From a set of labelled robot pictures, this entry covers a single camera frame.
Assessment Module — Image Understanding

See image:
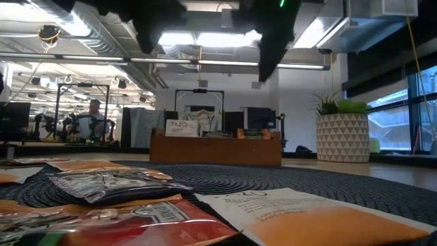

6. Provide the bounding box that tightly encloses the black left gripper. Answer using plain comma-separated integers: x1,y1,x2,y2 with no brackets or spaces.
51,0,187,55

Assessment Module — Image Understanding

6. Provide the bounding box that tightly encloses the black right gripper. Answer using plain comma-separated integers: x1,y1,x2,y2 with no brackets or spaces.
231,0,303,83

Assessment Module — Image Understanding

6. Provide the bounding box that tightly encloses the red Ahmad tea bag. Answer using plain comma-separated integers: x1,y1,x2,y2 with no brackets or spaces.
236,127,278,140
0,193,240,246
0,157,71,166

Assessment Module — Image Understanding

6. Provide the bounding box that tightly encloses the green blue tea packet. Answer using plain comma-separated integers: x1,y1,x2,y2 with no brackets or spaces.
203,130,237,139

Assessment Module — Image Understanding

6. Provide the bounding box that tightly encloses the white orange Tazo tea bag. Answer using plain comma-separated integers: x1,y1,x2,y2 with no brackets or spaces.
194,187,437,246
0,166,44,186
165,119,199,138
46,159,128,172

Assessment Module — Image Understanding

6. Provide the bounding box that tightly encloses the dark purple tea bag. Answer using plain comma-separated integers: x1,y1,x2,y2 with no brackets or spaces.
47,169,193,207

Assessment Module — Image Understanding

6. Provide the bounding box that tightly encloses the wooden tea organizer box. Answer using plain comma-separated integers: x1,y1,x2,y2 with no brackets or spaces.
149,126,283,167

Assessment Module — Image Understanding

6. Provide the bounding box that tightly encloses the long ceiling strip light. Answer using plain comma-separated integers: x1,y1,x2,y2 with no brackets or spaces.
0,52,331,72

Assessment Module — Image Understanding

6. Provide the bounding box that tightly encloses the black upright panel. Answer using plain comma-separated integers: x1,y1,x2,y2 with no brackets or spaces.
163,109,180,131

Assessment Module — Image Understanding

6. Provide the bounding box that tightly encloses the person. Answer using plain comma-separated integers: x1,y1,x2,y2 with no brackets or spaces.
76,98,110,141

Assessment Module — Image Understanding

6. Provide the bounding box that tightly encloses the grey office partition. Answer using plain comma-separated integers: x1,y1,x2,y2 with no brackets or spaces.
121,107,165,148

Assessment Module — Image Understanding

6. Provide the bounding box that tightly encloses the potted plant in patterned pot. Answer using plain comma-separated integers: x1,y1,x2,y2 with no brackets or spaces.
309,91,372,163

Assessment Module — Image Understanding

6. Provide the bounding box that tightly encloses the round dark woven placemat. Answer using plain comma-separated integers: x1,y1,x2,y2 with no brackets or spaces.
0,160,437,246

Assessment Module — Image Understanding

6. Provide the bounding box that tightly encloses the dark background table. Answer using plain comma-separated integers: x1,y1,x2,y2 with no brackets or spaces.
0,140,150,160

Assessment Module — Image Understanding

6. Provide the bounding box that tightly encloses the small green object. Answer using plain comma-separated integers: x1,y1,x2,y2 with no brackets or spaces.
369,137,382,154

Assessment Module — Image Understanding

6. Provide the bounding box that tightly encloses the small black camera frame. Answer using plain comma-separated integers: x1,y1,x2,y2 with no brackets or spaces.
174,88,225,115

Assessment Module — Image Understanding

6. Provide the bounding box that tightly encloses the black background station frame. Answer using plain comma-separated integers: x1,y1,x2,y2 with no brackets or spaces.
53,83,111,144

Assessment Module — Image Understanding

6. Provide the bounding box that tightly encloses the yellow black cable reel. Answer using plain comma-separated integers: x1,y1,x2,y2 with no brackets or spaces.
37,24,63,45

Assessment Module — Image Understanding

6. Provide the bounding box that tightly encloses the silver rectangular air duct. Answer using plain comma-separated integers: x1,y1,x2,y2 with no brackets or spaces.
315,0,420,55

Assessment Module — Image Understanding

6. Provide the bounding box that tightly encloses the yellow hanging cable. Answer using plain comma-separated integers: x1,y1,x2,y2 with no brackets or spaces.
404,13,437,139

